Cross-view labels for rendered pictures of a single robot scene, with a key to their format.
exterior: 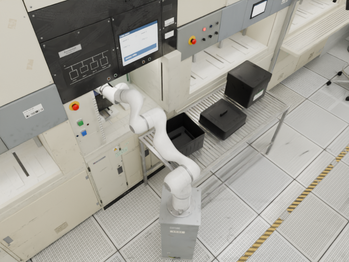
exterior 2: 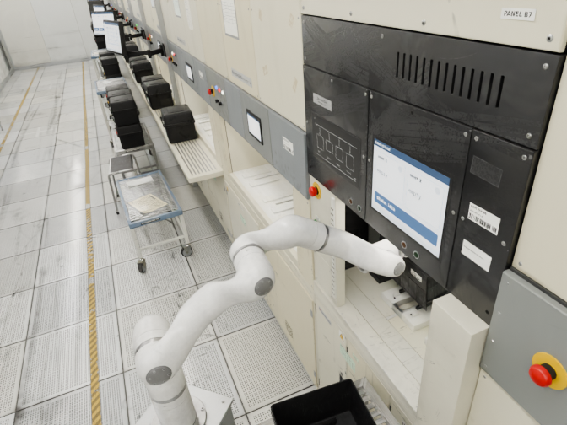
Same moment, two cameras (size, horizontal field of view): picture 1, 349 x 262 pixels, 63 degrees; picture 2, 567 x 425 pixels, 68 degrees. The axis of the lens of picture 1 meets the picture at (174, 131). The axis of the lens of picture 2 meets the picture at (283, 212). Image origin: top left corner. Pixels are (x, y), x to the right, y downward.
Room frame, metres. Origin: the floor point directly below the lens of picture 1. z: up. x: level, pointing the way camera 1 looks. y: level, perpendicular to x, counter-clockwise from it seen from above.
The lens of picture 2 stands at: (1.62, -0.72, 2.10)
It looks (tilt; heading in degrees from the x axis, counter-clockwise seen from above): 31 degrees down; 112
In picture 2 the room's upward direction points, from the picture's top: 5 degrees counter-clockwise
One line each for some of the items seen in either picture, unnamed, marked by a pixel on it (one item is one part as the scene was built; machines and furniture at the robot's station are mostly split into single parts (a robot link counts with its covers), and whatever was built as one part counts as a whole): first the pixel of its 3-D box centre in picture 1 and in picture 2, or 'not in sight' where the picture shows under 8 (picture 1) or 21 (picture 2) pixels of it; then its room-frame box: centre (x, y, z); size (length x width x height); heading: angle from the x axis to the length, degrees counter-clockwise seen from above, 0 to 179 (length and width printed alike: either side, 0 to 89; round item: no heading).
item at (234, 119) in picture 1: (223, 117); not in sight; (1.67, -0.41, 0.83); 0.29 x 0.29 x 0.13; 44
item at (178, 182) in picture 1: (178, 184); (158, 354); (0.87, -0.03, 1.07); 0.19 x 0.12 x 0.24; 131
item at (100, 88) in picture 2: not in sight; (117, 110); (-2.80, 4.13, 0.41); 0.81 x 0.47 x 0.82; 133
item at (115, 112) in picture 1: (101, 111); (418, 301); (1.63, 0.60, 0.89); 0.22 x 0.21 x 0.04; 42
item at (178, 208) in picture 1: (181, 197); (173, 404); (0.90, -0.06, 0.85); 0.19 x 0.19 x 0.18
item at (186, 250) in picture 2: not in sight; (153, 215); (-0.66, 1.86, 0.24); 0.97 x 0.52 x 0.48; 135
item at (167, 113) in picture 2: not in sight; (178, 123); (-0.54, 2.34, 0.93); 0.30 x 0.28 x 0.26; 129
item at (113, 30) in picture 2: not in sight; (134, 40); (-1.01, 2.61, 1.59); 0.50 x 0.41 x 0.36; 42
